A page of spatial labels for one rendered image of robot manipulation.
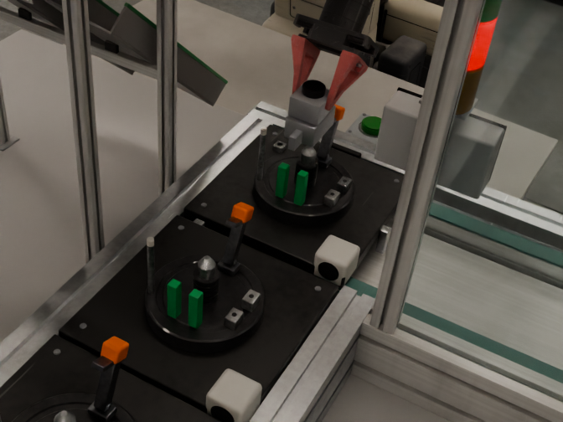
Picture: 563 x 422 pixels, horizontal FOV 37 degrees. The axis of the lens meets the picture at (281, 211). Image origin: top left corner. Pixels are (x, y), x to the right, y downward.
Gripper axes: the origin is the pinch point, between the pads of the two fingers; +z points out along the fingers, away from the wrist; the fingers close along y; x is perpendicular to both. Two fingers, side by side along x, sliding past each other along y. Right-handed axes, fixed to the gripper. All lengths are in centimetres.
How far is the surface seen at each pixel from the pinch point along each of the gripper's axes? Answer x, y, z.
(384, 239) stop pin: 9.5, 13.5, 14.0
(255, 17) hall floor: 227, -116, -43
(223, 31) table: 54, -42, -11
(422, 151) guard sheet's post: -18.9, 19.4, 2.9
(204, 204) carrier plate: 1.1, -9.3, 18.2
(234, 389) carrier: -19.7, 10.1, 33.0
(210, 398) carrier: -21.2, 8.5, 34.5
